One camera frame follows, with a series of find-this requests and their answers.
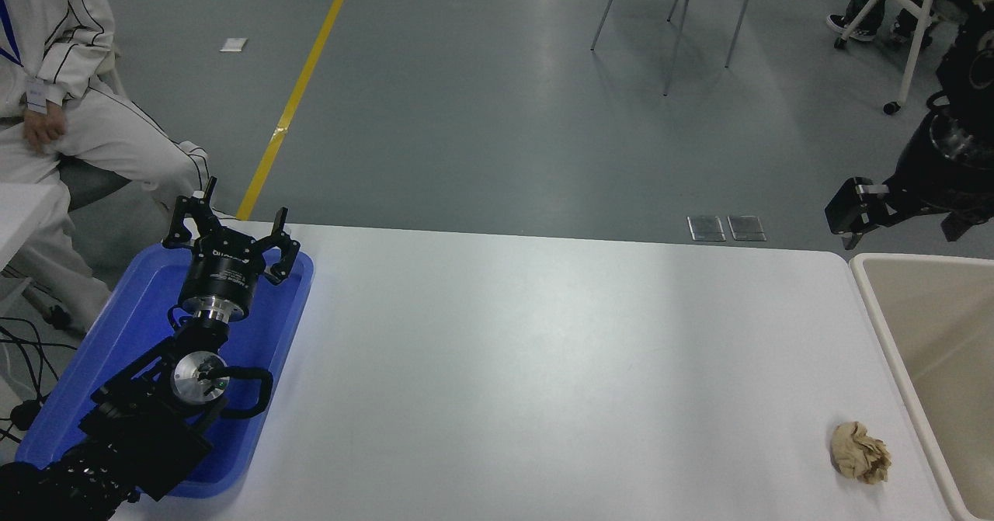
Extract tan paper ball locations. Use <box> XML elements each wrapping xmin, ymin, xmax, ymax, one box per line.
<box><xmin>829</xmin><ymin>421</ymin><xmax>892</xmax><ymax>485</ymax></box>

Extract person's hand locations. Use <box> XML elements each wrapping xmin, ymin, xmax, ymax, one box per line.
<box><xmin>22</xmin><ymin>100</ymin><xmax>67</xmax><ymax>155</ymax></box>

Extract seated person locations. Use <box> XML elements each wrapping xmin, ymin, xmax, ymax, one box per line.
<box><xmin>0</xmin><ymin>0</ymin><xmax>226</xmax><ymax>332</ymax></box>

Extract black floor cables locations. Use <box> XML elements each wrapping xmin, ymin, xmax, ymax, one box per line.
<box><xmin>0</xmin><ymin>317</ymin><xmax>78</xmax><ymax>444</ymax></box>

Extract blue plastic tray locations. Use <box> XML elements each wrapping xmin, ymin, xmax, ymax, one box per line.
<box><xmin>16</xmin><ymin>241</ymin><xmax>315</xmax><ymax>500</ymax></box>

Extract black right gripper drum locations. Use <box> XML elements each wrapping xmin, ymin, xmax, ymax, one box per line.
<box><xmin>889</xmin><ymin>144</ymin><xmax>994</xmax><ymax>213</ymax></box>

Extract white wheeled frame chair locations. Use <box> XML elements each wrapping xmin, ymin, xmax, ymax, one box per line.
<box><xmin>835</xmin><ymin>0</ymin><xmax>994</xmax><ymax>116</ymax></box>

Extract yellow floor tape line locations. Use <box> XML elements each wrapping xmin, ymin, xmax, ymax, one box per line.
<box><xmin>235</xmin><ymin>0</ymin><xmax>362</xmax><ymax>221</ymax></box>

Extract grey stool seat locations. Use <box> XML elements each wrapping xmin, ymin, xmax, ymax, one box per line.
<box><xmin>58</xmin><ymin>160</ymin><xmax>133</xmax><ymax>211</ymax></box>

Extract large pale bin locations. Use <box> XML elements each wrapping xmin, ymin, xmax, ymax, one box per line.
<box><xmin>849</xmin><ymin>253</ymin><xmax>994</xmax><ymax>521</ymax></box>

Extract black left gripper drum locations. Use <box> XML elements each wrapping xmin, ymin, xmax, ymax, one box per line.
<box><xmin>179</xmin><ymin>234</ymin><xmax>265</xmax><ymax>308</ymax></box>

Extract metal floor socket cover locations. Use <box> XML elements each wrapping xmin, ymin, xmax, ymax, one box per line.
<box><xmin>687</xmin><ymin>215</ymin><xmax>727</xmax><ymax>242</ymax></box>
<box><xmin>728</xmin><ymin>215</ymin><xmax>767</xmax><ymax>242</ymax></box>

